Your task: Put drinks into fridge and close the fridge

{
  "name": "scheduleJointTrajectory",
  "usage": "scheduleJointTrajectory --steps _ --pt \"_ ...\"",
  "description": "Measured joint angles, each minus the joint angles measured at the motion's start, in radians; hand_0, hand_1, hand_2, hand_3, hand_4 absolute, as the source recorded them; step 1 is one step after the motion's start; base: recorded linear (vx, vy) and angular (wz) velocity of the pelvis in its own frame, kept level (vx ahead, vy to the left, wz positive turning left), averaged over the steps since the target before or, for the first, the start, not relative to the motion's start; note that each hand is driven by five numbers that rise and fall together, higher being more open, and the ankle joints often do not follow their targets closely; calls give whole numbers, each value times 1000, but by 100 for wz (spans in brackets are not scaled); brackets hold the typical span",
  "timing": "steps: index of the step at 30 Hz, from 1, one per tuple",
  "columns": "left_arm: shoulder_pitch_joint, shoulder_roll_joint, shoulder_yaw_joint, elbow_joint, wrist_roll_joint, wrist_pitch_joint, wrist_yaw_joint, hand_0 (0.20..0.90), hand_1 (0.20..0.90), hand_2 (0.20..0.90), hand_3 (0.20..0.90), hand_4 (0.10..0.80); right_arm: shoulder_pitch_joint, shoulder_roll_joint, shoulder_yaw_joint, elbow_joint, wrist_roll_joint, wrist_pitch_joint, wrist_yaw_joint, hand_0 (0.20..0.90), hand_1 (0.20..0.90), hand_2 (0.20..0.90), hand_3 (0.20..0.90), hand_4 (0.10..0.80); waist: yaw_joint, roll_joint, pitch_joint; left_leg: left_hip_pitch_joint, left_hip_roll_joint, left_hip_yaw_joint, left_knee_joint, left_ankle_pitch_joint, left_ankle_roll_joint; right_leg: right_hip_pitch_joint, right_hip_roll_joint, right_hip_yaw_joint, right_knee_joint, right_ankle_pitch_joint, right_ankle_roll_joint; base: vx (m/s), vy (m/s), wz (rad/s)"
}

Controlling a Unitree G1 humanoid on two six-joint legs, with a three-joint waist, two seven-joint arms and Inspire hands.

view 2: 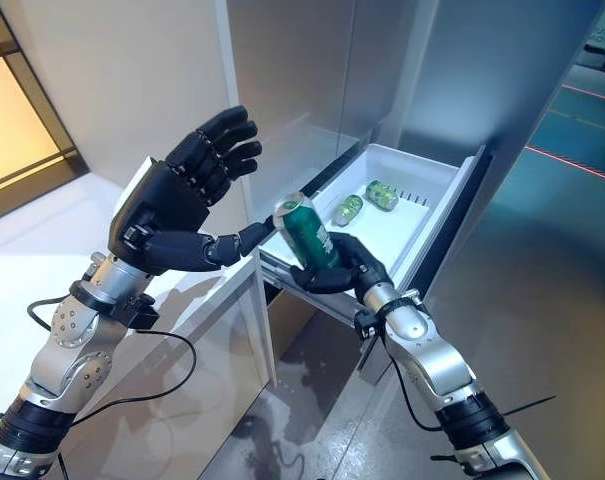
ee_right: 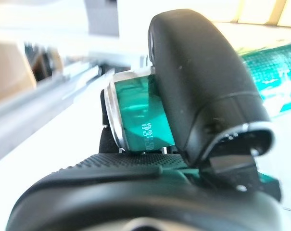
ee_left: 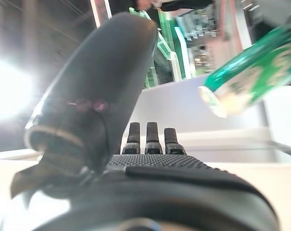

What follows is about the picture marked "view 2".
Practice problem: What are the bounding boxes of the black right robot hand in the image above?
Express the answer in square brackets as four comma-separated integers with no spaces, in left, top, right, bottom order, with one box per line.
[289,232,397,302]

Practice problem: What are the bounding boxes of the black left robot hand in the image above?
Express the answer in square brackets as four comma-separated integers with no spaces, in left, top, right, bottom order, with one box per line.
[106,104,279,276]

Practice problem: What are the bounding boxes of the dark green drink can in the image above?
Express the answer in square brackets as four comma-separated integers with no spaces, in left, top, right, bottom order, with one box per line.
[271,192,344,272]

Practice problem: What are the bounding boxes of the white fridge drawer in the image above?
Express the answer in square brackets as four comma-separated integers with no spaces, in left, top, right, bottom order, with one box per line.
[258,142,489,324]

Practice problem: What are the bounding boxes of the silver fridge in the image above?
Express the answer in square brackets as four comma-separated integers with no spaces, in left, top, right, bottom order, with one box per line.
[225,0,605,480]

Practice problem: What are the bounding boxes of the light green drink can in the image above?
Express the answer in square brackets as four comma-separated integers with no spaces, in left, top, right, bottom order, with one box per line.
[364,179,400,212]
[331,193,365,227]

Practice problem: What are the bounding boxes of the white counter cabinet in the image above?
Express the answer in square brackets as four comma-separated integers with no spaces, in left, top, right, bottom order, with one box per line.
[0,167,279,480]

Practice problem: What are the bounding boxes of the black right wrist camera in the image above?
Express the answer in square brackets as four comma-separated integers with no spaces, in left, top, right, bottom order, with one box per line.
[354,309,384,342]

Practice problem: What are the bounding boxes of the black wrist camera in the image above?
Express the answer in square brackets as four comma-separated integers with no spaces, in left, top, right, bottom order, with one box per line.
[354,309,384,342]
[123,294,159,331]

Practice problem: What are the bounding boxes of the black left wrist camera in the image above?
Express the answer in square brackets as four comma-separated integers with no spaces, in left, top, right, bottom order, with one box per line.
[123,294,159,331]

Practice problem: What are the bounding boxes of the dark window frame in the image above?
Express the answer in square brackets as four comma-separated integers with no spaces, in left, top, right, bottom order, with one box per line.
[0,0,91,201]

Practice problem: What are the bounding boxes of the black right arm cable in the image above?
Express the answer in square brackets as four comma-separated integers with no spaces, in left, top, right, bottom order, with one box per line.
[380,294,458,432]

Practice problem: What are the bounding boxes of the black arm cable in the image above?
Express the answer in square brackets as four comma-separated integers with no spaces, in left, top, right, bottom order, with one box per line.
[26,297,198,419]
[380,294,458,432]

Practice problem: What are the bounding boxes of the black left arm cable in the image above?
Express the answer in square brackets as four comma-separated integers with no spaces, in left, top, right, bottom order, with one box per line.
[26,297,198,419]

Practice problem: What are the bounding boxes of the black floor cable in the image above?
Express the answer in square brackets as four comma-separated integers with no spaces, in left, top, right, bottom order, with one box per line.
[280,439,309,480]

